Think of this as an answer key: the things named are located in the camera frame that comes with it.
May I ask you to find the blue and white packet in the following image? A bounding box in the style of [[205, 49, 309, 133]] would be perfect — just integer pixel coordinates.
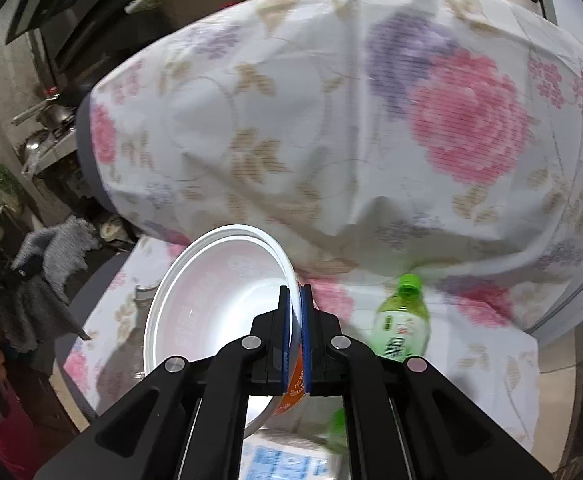
[[244, 425, 349, 480]]

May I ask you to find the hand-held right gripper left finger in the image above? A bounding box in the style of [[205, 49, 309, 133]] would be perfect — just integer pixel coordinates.
[[34, 285, 295, 480]]

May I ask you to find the grey knitted cloth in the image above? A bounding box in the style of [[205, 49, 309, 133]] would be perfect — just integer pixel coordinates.
[[10, 215, 100, 354]]

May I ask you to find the floral cloth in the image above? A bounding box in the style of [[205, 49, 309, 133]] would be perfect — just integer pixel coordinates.
[[64, 0, 583, 421]]

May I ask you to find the grey office chair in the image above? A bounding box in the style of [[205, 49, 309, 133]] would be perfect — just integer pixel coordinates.
[[54, 92, 122, 426]]

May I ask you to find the white paper bowl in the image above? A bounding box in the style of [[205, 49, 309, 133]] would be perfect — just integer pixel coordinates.
[[142, 224, 317, 438]]

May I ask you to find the metal pot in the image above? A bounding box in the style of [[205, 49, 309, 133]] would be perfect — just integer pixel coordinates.
[[11, 85, 84, 171]]

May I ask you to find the green tea bottle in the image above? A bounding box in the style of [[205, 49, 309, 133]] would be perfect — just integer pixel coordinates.
[[369, 273, 431, 363]]

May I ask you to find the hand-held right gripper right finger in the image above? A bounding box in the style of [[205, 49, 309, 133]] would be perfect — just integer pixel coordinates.
[[300, 284, 555, 480]]

